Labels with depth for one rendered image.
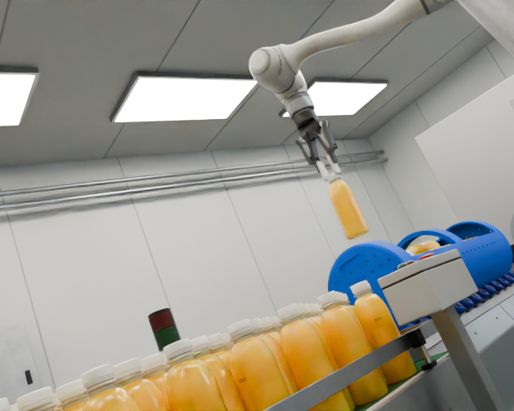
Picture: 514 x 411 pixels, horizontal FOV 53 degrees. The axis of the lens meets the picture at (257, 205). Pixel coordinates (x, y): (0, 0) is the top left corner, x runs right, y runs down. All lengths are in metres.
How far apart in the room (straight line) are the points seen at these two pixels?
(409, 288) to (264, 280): 4.59
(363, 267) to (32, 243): 3.68
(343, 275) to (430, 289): 0.54
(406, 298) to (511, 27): 0.74
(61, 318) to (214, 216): 1.93
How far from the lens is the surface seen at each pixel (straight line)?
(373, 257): 1.46
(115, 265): 4.90
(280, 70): 1.58
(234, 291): 5.33
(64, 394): 0.75
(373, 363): 1.02
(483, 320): 1.74
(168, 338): 1.39
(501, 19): 1.46
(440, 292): 1.04
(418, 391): 1.07
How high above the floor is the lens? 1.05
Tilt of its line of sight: 15 degrees up
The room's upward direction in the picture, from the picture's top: 23 degrees counter-clockwise
